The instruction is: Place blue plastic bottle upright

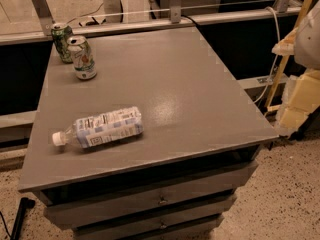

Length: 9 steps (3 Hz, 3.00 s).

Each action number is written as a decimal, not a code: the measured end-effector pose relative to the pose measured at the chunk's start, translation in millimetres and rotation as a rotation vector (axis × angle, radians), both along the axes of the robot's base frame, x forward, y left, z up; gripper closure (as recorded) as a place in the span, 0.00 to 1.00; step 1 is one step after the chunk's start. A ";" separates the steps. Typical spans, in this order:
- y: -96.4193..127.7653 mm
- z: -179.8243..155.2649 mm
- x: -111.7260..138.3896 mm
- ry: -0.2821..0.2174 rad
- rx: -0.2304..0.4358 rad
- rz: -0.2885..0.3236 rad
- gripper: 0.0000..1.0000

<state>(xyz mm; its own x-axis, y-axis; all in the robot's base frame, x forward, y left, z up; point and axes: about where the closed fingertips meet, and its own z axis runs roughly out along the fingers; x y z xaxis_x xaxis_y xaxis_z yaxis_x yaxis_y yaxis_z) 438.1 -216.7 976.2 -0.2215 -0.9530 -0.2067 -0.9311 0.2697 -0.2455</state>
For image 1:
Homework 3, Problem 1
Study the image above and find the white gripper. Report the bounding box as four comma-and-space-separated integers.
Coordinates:
272, 28, 320, 136

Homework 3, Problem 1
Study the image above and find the clear blue-label plastic bottle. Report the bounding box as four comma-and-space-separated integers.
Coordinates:
52, 106, 143, 149

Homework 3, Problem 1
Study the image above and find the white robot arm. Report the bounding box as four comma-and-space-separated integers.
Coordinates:
272, 1, 320, 137

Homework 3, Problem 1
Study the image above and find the grey drawer cabinet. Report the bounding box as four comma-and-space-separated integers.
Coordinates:
18, 28, 276, 240

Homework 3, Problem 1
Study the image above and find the white green soda can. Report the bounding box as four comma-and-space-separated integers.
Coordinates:
67, 35, 97, 80

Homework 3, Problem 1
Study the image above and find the dark green soda can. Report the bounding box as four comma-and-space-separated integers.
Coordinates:
51, 23, 73, 63

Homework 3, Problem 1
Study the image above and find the grey metal railing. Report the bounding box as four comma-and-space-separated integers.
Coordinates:
0, 6, 303, 46

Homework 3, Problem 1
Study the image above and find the black stand on floor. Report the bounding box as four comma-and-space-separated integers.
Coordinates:
0, 197, 35, 240

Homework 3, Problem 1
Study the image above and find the white cable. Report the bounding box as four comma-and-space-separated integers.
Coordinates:
253, 6, 281, 105

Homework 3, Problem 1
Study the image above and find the yellow wooden frame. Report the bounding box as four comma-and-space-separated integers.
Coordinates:
264, 0, 314, 113

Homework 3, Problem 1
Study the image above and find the middle grey metal bracket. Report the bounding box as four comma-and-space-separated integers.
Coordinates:
169, 0, 181, 24

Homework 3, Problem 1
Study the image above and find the grey metal bracket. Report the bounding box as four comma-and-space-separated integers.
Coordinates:
31, 0, 53, 36
169, 0, 181, 24

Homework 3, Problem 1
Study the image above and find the left grey metal bracket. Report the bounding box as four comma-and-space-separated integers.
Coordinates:
31, 0, 53, 36

